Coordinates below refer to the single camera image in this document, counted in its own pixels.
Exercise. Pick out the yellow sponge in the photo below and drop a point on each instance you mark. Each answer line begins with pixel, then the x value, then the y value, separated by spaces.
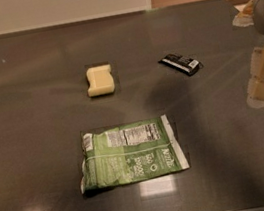
pixel 100 80

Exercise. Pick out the green jalapeno chip bag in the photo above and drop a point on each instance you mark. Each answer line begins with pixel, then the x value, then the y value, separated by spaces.
pixel 130 153

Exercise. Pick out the black snack bar wrapper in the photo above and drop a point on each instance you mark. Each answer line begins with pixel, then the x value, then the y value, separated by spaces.
pixel 186 65

